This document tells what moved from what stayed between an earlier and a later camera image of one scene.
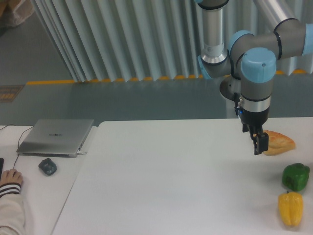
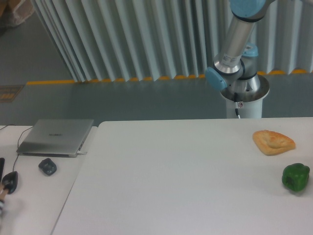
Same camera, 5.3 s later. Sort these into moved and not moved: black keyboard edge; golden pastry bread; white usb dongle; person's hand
Moved: person's hand
Not moved: golden pastry bread; black keyboard edge; white usb dongle
